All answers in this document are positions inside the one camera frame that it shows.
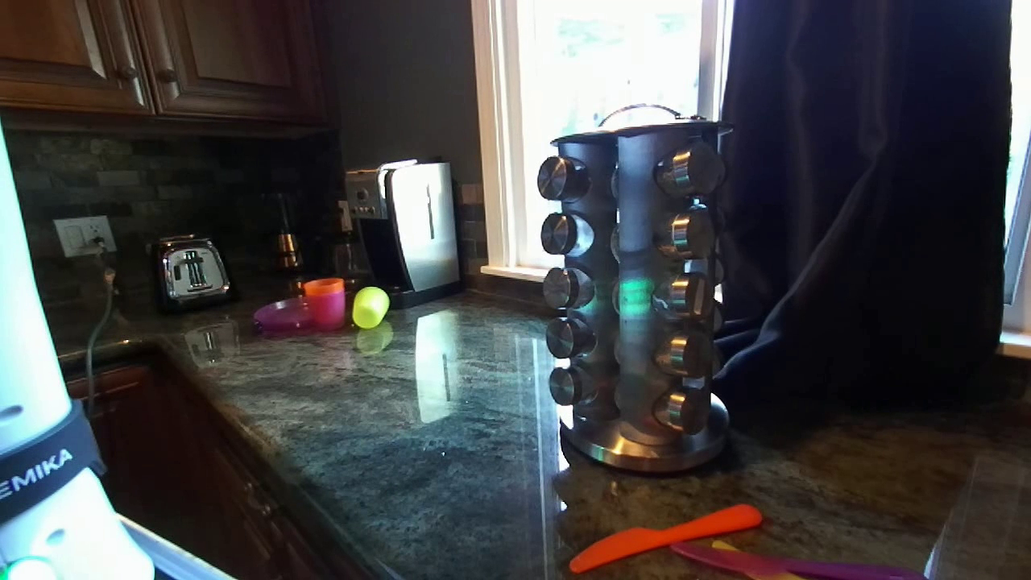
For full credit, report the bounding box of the dark window curtain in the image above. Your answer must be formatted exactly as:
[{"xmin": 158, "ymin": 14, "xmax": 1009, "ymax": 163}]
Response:
[{"xmin": 712, "ymin": 0, "xmax": 1017, "ymax": 420}]

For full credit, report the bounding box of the stainless steel coffee maker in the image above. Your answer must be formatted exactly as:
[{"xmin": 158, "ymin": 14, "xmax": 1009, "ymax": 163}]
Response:
[{"xmin": 341, "ymin": 156, "xmax": 468, "ymax": 308}]

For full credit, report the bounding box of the stainless steel spice rack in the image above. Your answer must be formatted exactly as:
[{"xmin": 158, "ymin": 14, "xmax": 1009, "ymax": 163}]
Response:
[{"xmin": 536, "ymin": 101, "xmax": 738, "ymax": 476}]

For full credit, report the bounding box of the orange plastic cup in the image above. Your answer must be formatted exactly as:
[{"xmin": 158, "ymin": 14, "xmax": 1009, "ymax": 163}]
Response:
[{"xmin": 300, "ymin": 273, "xmax": 353, "ymax": 336}]

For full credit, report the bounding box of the small dark bottle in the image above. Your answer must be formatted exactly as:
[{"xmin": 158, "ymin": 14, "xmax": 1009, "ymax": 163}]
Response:
[{"xmin": 272, "ymin": 191, "xmax": 306, "ymax": 293}]

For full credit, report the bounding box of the purple plastic bowl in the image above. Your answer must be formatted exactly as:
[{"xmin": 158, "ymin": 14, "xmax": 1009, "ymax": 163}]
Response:
[{"xmin": 252, "ymin": 296, "xmax": 316, "ymax": 339}]

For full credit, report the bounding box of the orange plastic knife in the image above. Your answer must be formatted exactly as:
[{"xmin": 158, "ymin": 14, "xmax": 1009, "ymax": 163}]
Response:
[{"xmin": 563, "ymin": 499, "xmax": 771, "ymax": 580}]

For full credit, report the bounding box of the chrome toaster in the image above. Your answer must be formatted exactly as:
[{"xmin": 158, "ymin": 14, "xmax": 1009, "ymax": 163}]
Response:
[{"xmin": 151, "ymin": 232, "xmax": 236, "ymax": 314}]

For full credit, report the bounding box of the dark wood counter cabinet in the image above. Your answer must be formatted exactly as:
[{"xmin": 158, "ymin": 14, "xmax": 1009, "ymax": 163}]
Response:
[{"xmin": 61, "ymin": 351, "xmax": 361, "ymax": 580}]

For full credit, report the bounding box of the purple plastic utensil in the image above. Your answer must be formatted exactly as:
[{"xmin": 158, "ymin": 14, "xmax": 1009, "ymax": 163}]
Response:
[{"xmin": 669, "ymin": 538, "xmax": 928, "ymax": 580}]

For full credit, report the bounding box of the dark wood wall cabinet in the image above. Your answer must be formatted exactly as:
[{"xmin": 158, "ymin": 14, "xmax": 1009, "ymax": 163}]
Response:
[{"xmin": 0, "ymin": 0, "xmax": 333, "ymax": 128}]

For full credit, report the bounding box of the grey power cable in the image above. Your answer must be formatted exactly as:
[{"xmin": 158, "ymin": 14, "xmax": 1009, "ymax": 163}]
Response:
[{"xmin": 81, "ymin": 249, "xmax": 123, "ymax": 405}]

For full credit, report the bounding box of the grey robot mount plate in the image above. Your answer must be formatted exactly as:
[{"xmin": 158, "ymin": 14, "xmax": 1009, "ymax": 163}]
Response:
[{"xmin": 112, "ymin": 511, "xmax": 236, "ymax": 580}]

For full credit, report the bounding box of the white wall outlet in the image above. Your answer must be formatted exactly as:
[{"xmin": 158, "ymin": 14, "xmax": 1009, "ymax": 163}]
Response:
[{"xmin": 53, "ymin": 214, "xmax": 121, "ymax": 261}]

